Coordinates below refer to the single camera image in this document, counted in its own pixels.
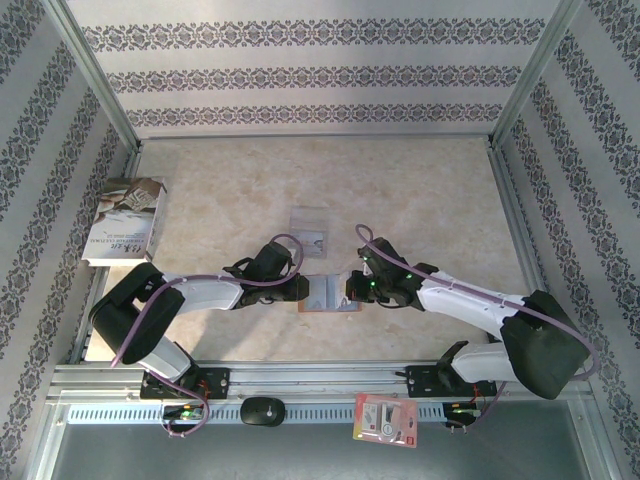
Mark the white paperback book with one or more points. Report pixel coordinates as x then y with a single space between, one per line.
125 220

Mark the green circuit board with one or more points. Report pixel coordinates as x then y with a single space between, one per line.
185 413

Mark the pink leather card holder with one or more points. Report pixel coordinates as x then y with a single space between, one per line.
325 309

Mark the red USB drive blister pack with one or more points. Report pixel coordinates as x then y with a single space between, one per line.
385 420

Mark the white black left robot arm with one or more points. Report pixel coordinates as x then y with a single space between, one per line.
205 292

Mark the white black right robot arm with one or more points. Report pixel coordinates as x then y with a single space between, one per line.
460 300

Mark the aluminium mounting rail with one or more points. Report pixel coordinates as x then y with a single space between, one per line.
320 375

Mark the silver VIP card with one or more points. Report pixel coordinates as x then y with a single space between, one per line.
340 292
317 295
312 245

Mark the black computer mouse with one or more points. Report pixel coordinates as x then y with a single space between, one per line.
262 411

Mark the clear plastic bag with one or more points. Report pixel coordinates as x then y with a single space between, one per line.
307 220

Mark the aluminium frame back rail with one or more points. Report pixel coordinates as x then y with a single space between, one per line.
315 136

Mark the aluminium frame side rail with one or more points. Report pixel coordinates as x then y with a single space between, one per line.
131 162
520 225

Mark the grey metal plate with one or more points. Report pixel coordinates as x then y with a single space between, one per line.
320 455

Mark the aluminium frame post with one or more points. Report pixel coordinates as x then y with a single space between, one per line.
95 75
533 75

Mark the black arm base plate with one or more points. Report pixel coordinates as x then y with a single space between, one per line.
217 382
422 380

